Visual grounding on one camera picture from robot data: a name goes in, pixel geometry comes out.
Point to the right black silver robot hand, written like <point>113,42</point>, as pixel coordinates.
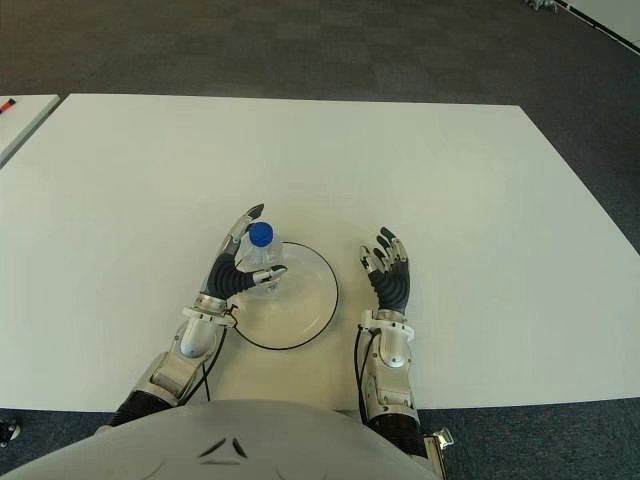
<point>392,287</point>

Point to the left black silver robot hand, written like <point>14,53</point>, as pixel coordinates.
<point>227,275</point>

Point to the clear water bottle blue cap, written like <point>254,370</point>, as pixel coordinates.
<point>262,245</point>

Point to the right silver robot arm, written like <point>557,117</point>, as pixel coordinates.
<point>392,365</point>

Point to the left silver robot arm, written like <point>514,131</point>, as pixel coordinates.
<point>187,345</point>

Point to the white plate black rim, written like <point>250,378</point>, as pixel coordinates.
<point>305,305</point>

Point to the silver metal clip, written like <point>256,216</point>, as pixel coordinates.
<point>444,437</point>

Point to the grey robot torso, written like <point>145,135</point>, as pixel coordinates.
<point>225,440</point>

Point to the white side table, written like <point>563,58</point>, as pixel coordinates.
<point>25,120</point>

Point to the black robot foot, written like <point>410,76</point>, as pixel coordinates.
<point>7,431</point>

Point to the red marker pen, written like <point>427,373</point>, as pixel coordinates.
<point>7,105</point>

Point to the metal chair base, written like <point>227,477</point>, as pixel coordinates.
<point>542,3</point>

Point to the white wall panel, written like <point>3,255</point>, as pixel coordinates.
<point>610,20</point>

